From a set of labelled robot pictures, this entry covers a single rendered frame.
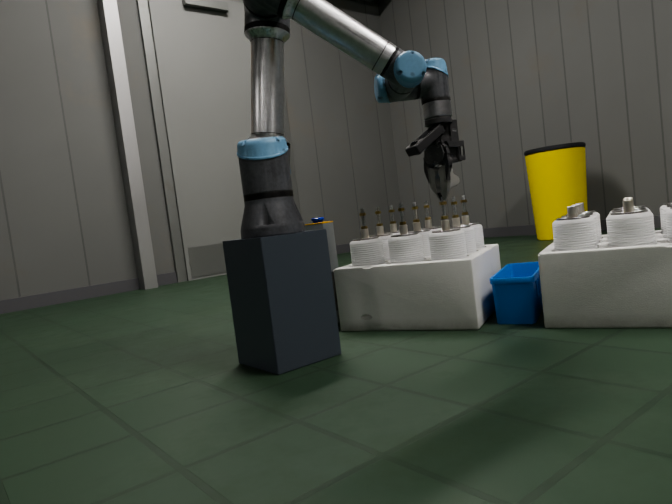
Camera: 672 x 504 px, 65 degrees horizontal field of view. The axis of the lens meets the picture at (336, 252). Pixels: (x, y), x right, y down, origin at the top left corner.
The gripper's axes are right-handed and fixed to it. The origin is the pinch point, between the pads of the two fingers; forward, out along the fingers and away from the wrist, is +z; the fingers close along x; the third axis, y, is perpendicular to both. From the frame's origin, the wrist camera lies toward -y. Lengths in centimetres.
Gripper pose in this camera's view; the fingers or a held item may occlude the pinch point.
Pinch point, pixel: (440, 195)
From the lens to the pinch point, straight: 142.4
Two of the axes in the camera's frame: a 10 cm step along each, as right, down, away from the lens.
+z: 1.2, 9.9, 0.6
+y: 8.3, -1.4, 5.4
